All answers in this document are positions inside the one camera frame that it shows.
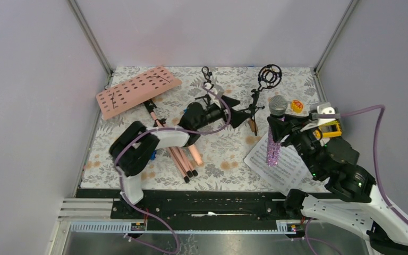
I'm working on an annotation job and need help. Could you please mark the yellow window frame brick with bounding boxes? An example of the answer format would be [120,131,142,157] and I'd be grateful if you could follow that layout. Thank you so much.
[314,120,342,139]

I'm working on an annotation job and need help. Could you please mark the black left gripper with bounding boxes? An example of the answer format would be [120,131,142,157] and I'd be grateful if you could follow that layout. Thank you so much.
[194,95,251,131]

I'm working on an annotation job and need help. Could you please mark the sheet music page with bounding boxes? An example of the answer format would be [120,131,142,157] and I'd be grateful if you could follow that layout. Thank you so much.
[244,134,310,195]

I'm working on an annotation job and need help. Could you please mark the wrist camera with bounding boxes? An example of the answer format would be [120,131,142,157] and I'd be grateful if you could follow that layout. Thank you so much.
[203,82,224,103]
[309,102,341,128]

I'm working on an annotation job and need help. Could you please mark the small black tripod stand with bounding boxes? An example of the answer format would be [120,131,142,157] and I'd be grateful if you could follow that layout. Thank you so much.
[195,66,214,107]

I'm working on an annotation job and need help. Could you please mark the grey slotted cable duct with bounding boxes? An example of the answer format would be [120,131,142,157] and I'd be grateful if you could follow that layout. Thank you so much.
[71,218,297,235]

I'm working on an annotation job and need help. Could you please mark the floral patterned table mat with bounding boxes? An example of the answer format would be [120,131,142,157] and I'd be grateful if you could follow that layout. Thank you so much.
[80,66,345,193]

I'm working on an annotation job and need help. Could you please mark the small wooden block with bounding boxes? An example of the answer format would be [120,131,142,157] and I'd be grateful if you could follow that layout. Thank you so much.
[248,119,258,132]

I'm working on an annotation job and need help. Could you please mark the yellow flower toy block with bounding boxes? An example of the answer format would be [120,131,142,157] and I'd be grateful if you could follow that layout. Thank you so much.
[291,99,304,113]

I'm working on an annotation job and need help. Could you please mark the pink microphone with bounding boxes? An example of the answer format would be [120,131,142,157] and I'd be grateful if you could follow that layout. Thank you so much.
[188,145,203,165]

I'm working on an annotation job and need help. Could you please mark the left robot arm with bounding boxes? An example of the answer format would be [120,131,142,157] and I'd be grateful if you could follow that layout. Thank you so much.
[109,96,250,218]

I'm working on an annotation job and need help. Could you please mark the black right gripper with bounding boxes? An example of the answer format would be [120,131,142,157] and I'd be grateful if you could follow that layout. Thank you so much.
[265,112,323,178]

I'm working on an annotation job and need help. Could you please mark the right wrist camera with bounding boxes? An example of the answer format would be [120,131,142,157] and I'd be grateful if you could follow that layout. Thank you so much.
[309,102,341,128]

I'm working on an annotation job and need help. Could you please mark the pink music stand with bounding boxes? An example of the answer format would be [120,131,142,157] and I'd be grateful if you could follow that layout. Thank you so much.
[95,65,199,184]

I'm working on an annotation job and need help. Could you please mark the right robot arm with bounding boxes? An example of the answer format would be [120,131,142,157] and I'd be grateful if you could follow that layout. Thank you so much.
[267,114,408,254]

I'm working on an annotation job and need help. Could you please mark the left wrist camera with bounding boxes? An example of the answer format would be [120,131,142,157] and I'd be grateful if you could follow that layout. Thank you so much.
[203,82,224,103]

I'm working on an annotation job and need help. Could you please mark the blue toy car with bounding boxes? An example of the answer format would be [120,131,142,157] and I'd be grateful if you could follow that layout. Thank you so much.
[150,150,157,160]

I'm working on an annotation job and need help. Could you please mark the black microphone tripod stand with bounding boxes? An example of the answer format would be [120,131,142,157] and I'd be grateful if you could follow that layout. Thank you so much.
[237,64,283,136]

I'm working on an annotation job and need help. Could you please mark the purple glitter microphone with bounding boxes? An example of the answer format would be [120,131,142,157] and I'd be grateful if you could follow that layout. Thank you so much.
[266,95,287,166]

